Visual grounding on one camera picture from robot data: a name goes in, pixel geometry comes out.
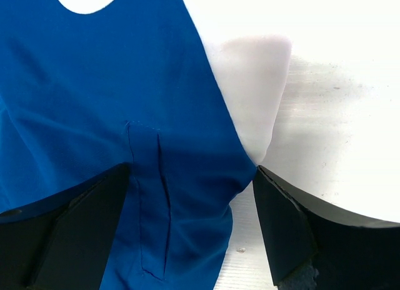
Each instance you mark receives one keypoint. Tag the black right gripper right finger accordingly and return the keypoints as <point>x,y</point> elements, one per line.
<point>313,244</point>

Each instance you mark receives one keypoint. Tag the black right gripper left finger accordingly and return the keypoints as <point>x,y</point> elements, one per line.
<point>63,241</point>

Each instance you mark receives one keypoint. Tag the blue white red jacket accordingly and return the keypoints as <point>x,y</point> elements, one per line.
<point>138,82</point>

